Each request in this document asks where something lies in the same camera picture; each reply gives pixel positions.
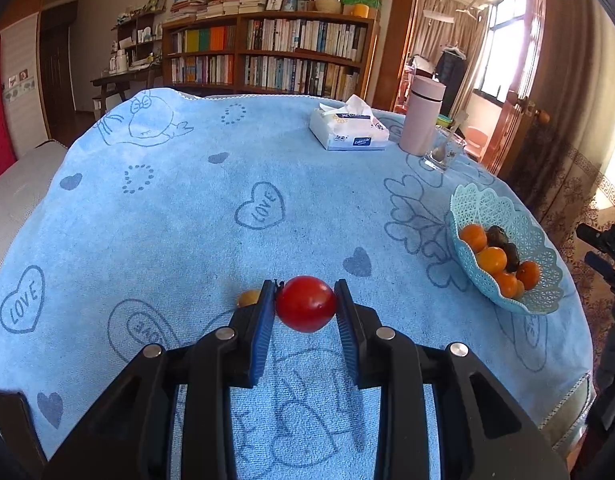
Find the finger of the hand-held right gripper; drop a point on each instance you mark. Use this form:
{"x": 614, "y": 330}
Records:
{"x": 595, "y": 234}
{"x": 605, "y": 266}

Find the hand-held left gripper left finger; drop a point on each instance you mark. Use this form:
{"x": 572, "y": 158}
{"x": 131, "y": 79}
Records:
{"x": 262, "y": 335}

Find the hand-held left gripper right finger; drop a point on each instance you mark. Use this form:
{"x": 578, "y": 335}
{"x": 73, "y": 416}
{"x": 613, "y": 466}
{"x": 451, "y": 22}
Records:
{"x": 348, "y": 340}

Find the small brown round fruit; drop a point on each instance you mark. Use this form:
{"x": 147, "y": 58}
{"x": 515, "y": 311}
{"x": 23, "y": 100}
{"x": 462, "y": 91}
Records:
{"x": 247, "y": 299}

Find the red tomato with stem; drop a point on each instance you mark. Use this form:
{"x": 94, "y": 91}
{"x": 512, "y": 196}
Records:
{"x": 306, "y": 305}

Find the orange mandarin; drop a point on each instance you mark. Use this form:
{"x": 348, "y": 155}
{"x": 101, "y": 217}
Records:
{"x": 528, "y": 274}
{"x": 473, "y": 238}
{"x": 506, "y": 285}
{"x": 491, "y": 260}

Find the teal plastic lattice basket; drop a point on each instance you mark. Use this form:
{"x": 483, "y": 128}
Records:
{"x": 517, "y": 215}

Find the dark wrinkled passion fruit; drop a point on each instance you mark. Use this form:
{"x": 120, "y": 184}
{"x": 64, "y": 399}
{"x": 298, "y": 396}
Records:
{"x": 512, "y": 257}
{"x": 497, "y": 235}

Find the patterned brown curtain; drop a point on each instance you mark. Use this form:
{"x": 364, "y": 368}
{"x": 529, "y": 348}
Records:
{"x": 572, "y": 175}

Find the blue printed towel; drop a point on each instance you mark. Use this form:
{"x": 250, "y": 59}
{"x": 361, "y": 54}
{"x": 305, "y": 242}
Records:
{"x": 162, "y": 240}

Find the clear drinking glass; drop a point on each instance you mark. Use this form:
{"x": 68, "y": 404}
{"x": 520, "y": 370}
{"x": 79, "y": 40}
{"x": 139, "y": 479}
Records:
{"x": 442, "y": 157}

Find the metal spoon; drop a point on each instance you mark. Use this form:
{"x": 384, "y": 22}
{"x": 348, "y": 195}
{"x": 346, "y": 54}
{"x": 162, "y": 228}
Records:
{"x": 452, "y": 135}

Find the white tissue box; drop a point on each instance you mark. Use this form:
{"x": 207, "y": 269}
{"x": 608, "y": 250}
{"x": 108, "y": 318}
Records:
{"x": 347, "y": 132}

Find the window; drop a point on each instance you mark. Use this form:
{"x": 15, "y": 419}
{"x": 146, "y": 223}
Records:
{"x": 507, "y": 45}

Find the pink thermos bottle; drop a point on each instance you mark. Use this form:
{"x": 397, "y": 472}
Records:
{"x": 420, "y": 115}

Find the beige curtain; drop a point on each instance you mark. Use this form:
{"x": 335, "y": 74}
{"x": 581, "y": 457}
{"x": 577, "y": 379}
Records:
{"x": 427, "y": 30}

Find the grey mattress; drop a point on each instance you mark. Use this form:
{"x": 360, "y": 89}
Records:
{"x": 22, "y": 185}

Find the wooden bookshelf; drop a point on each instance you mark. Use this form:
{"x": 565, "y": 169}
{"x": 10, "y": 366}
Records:
{"x": 239, "y": 50}

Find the wooden side table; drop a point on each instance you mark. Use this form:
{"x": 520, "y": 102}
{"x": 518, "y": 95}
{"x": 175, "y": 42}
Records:
{"x": 122, "y": 77}

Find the rows of books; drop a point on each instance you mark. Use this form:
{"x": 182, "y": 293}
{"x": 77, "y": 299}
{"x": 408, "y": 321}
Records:
{"x": 297, "y": 37}

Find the yellow cup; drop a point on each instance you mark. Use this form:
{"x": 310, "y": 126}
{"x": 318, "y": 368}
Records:
{"x": 360, "y": 10}

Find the small wooden display shelf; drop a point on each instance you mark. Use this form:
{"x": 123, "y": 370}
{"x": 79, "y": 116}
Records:
{"x": 137, "y": 35}

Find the dark brown door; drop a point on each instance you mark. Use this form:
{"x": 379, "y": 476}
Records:
{"x": 57, "y": 75}

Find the stacks of books on bookshelf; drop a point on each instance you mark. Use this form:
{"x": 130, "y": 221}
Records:
{"x": 222, "y": 2}

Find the wall stickers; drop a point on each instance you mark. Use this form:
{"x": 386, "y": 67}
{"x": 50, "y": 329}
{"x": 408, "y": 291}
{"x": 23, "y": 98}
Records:
{"x": 19, "y": 85}

